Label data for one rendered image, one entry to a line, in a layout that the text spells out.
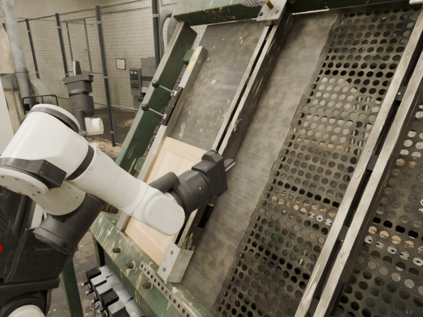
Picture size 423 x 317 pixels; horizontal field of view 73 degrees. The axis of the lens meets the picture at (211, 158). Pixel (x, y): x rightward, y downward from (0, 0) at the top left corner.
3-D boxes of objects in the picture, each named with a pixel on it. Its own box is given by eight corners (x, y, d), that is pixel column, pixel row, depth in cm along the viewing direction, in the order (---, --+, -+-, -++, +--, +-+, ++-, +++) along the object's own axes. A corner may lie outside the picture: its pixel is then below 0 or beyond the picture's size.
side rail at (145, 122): (112, 209, 161) (94, 205, 153) (191, 34, 166) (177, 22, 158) (117, 214, 157) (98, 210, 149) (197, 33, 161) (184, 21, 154)
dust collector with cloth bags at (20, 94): (3, 140, 602) (-26, 26, 529) (38, 133, 654) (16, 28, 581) (31, 153, 523) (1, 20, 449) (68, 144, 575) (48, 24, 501)
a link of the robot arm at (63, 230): (20, 215, 58) (48, 235, 69) (57, 234, 56) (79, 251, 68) (60, 170, 64) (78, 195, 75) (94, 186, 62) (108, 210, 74)
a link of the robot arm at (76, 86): (74, 81, 120) (78, 110, 121) (55, 77, 110) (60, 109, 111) (99, 76, 116) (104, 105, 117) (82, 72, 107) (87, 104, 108)
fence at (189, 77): (123, 227, 139) (115, 226, 136) (201, 51, 143) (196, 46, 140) (127, 231, 135) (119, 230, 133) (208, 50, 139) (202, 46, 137)
